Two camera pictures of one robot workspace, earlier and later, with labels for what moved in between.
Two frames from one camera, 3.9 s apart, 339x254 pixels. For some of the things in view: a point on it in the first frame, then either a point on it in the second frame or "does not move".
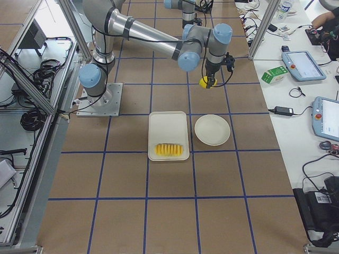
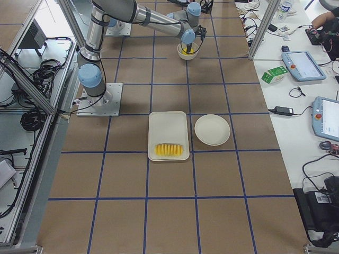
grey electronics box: x=35 y=37 does not move
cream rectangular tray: x=169 y=127 does not move
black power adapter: x=283 y=110 does not move
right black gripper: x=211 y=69 → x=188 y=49
